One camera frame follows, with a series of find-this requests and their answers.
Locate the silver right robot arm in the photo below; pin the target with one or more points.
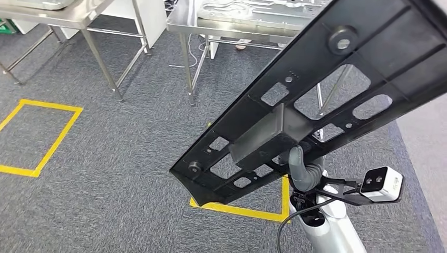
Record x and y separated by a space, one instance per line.
331 234

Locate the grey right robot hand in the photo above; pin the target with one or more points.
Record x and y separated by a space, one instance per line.
297 167

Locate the black plastic panel part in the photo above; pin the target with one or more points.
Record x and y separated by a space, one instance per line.
265 139

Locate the stainless steel workbench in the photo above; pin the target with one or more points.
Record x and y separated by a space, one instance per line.
181 21

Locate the person's foot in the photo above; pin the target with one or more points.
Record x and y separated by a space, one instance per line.
241 46

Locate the grey metal tray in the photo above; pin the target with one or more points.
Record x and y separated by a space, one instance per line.
42 4

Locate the yellow floor tape square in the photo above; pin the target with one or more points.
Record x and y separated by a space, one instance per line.
45 104
244 212

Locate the white cabinet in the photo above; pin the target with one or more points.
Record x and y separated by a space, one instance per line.
153 21

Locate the stainless steel table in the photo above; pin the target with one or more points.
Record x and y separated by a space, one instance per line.
70 15

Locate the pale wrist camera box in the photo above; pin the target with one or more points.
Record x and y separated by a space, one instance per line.
382 183

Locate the machined aluminium fixture plate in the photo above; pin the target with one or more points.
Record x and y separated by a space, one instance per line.
244 14

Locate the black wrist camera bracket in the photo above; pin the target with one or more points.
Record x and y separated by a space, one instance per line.
344 195

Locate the green plastic crate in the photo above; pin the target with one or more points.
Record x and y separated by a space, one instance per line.
7 27

